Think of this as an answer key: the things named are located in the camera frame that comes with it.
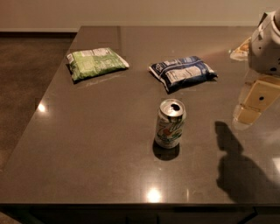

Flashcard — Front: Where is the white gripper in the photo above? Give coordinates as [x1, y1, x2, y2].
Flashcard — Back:
[233, 11, 280, 130]

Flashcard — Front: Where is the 7up soda can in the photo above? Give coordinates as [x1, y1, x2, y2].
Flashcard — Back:
[155, 99, 186, 149]

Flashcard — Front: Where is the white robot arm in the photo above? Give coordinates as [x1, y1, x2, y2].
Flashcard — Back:
[230, 9, 280, 130]

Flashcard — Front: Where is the blue chip bag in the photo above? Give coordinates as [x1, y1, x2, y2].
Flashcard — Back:
[149, 56, 218, 93]

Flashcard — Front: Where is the green chip bag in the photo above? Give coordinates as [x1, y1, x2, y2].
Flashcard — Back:
[66, 47, 130, 82]

